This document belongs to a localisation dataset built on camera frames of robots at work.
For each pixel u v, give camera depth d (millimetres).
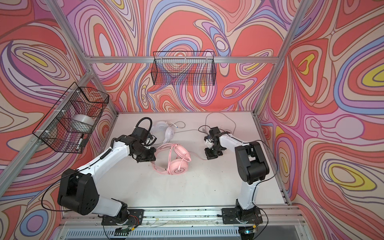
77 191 419
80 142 721
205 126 825
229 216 729
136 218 724
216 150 802
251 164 501
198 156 960
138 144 638
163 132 1017
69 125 742
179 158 746
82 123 704
